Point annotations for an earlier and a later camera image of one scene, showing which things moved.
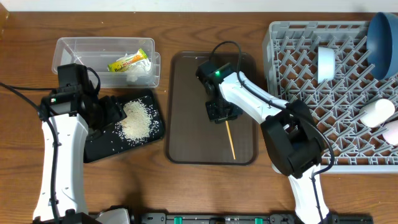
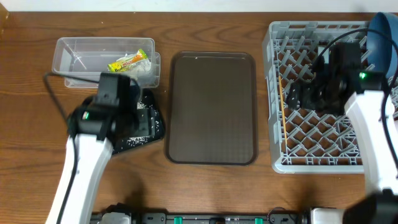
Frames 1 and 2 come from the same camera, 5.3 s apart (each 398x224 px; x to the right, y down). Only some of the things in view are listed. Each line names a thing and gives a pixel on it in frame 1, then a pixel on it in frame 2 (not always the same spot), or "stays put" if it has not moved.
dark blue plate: x=382 y=45 stays put
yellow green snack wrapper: x=134 y=59 stays put
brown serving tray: x=192 y=139 stays put
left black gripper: x=115 y=110 → x=147 y=123
